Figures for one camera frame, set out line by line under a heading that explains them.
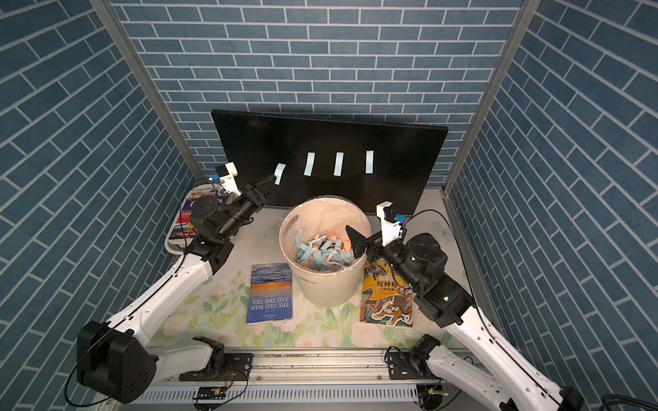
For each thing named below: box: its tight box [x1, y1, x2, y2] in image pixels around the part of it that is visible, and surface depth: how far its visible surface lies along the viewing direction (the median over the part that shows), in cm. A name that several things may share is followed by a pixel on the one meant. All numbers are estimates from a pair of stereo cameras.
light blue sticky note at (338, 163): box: [333, 151, 345, 177], surface depth 74 cm
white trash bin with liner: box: [279, 196, 372, 308], surface depth 84 cm
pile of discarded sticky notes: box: [294, 228, 356, 272], surface depth 86 cm
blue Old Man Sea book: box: [245, 262, 294, 324], surface depth 88 cm
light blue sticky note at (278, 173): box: [274, 162, 288, 186], surface depth 69 cm
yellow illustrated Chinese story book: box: [359, 258, 415, 328], surface depth 86 cm
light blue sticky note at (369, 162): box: [364, 149, 375, 174], surface depth 72 cm
